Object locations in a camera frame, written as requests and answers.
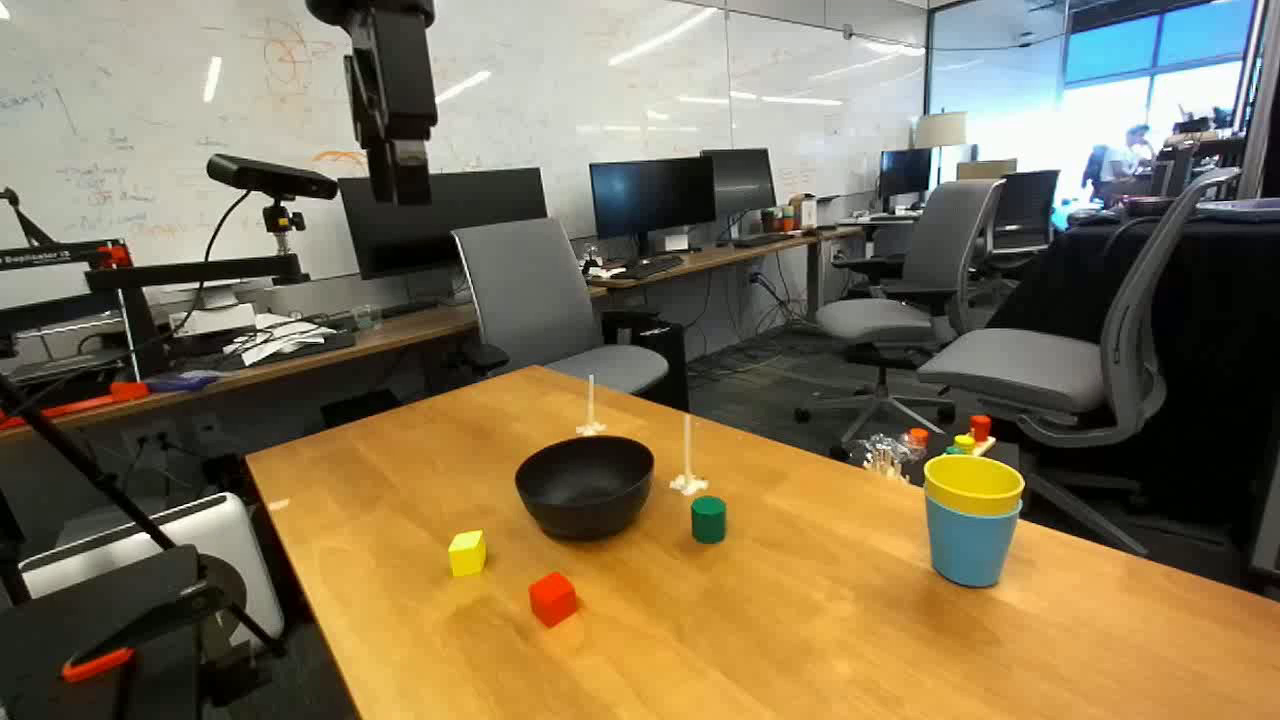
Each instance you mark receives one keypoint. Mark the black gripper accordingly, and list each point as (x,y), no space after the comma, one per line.
(395,80)

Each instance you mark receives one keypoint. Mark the black bowl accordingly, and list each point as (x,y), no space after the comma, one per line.
(585,495)

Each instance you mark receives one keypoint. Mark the yellow block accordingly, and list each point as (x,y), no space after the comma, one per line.
(465,552)

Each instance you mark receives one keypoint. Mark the orange block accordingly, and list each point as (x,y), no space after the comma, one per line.
(554,603)

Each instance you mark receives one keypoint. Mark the green block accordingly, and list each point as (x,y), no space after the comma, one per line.
(710,523)

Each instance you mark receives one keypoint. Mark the long wooden desk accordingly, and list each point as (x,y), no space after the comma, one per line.
(402,329)

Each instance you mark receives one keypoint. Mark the grey office chair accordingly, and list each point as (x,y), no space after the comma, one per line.
(524,295)
(872,322)
(1012,366)

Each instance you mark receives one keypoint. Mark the white papers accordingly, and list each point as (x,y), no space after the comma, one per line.
(272,343)

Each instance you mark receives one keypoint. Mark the clear plastic stand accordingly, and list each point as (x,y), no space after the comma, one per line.
(690,480)
(590,426)

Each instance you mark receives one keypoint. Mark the orange clamp bar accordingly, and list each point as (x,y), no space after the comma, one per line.
(82,407)

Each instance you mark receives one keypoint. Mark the black tripod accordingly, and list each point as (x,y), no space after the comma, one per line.
(122,615)

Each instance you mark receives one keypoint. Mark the white lamp shade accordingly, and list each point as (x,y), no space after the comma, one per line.
(939,129)

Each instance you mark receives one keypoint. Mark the clear plastic bag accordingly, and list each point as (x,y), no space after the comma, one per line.
(887,459)

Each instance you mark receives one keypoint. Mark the orange toy peg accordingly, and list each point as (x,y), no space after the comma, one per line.
(917,437)

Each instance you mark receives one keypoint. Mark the colourful peg toy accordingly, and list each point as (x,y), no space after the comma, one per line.
(977,435)

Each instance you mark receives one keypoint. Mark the yellow plastic cup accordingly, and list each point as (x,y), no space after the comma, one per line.
(975,480)

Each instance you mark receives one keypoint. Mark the blue plastic cup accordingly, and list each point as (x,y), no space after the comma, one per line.
(971,549)

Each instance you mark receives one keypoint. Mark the seated person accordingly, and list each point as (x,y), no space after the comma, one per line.
(1117,160)

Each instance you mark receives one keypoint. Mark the black draped cloth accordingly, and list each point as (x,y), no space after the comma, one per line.
(1224,346)

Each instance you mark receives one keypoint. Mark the black stereo camera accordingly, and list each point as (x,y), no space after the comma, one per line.
(260,172)

